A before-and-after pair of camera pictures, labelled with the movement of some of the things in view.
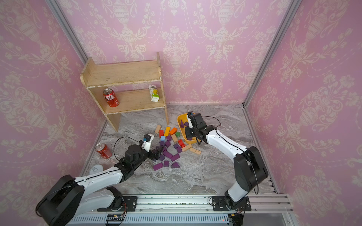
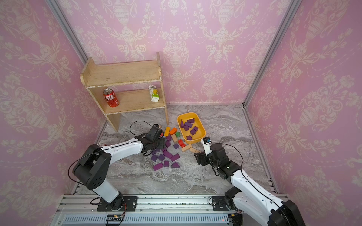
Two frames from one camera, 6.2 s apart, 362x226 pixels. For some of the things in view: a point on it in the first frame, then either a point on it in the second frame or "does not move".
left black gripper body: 143,156 → 160,143
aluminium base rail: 186,210 does not move
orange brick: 173,131 does not move
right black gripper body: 192,132 → 206,160
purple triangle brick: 175,165 does not move
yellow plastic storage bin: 184,117 does not move
